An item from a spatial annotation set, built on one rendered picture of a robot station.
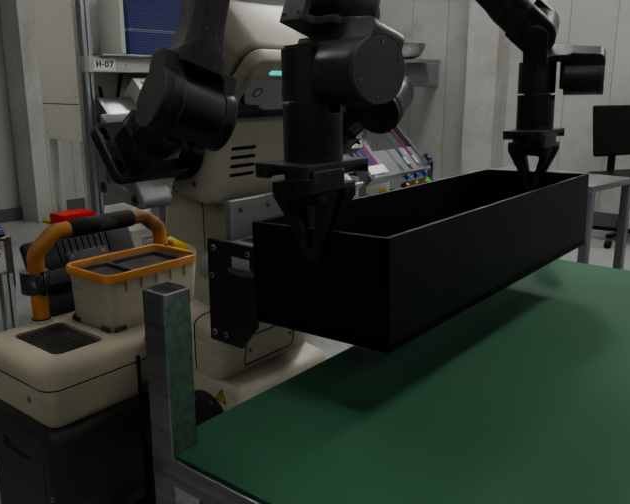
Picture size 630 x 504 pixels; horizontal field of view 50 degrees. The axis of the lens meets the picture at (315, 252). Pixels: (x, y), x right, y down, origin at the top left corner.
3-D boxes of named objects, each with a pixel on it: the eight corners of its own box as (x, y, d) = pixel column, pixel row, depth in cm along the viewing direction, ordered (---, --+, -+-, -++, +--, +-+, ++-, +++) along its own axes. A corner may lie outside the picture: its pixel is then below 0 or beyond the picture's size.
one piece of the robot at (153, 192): (99, 193, 96) (99, 113, 92) (128, 189, 100) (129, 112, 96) (143, 211, 90) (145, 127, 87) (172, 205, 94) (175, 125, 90)
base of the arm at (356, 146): (337, 114, 131) (297, 117, 122) (365, 89, 126) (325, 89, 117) (358, 152, 129) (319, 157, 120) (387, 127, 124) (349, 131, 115)
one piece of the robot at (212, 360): (99, 445, 121) (101, 98, 100) (248, 376, 149) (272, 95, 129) (198, 521, 106) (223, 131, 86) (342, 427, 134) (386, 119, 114)
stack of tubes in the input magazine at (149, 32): (213, 57, 343) (211, 1, 336) (129, 54, 304) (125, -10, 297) (196, 57, 350) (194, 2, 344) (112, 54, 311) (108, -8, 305)
